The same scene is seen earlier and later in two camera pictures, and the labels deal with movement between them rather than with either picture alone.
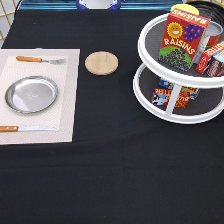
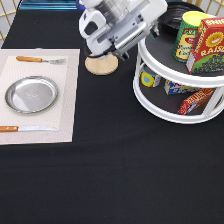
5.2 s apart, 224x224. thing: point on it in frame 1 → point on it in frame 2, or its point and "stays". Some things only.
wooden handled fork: (56, 61) stays
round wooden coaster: (101, 63) stays
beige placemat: (61, 114) stays
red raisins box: (181, 37) → (206, 54)
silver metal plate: (31, 94) stays
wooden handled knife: (7, 128) stays
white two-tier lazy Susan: (180, 96) stays
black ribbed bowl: (210, 10) → (170, 20)
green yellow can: (186, 8) → (185, 34)
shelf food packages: (208, 54) → (195, 100)
